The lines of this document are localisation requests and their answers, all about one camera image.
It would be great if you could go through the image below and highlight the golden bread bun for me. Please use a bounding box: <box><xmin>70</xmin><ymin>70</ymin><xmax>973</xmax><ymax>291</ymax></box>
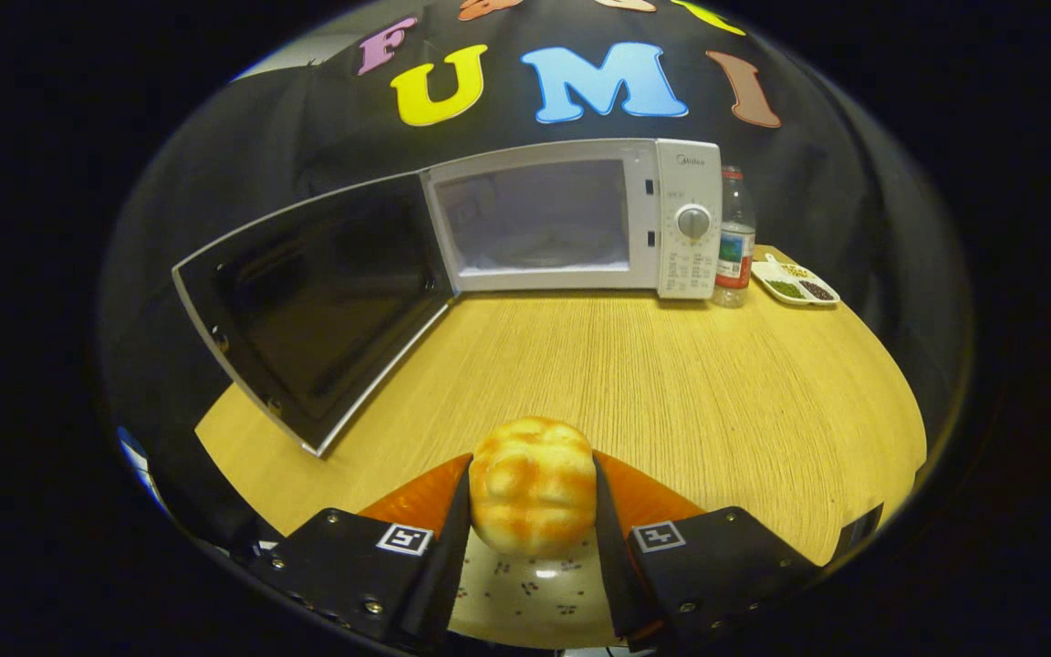
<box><xmin>469</xmin><ymin>416</ymin><xmax>598</xmax><ymax>558</ymax></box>

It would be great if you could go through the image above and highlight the white microwave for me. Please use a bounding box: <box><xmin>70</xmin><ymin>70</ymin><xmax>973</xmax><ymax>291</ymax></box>
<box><xmin>172</xmin><ymin>138</ymin><xmax>723</xmax><ymax>457</ymax></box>

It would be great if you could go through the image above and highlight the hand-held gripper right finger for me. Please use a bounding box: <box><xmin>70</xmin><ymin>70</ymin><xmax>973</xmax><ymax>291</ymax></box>
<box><xmin>591</xmin><ymin>450</ymin><xmax>826</xmax><ymax>651</ymax></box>

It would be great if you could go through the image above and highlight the patterned cream plate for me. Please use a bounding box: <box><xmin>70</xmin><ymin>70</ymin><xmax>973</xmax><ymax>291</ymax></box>
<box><xmin>448</xmin><ymin>527</ymin><xmax>622</xmax><ymax>649</ymax></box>

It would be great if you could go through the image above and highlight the white divided dish of beans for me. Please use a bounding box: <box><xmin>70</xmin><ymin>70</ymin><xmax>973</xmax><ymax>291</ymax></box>
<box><xmin>751</xmin><ymin>254</ymin><xmax>841</xmax><ymax>307</ymax></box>

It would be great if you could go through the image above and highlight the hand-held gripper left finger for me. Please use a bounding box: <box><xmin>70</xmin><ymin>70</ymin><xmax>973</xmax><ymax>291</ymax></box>
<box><xmin>247</xmin><ymin>454</ymin><xmax>473</xmax><ymax>653</ymax></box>

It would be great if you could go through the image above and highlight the clear plastic water bottle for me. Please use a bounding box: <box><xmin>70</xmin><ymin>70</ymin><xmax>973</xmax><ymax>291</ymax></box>
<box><xmin>713</xmin><ymin>165</ymin><xmax>756</xmax><ymax>308</ymax></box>

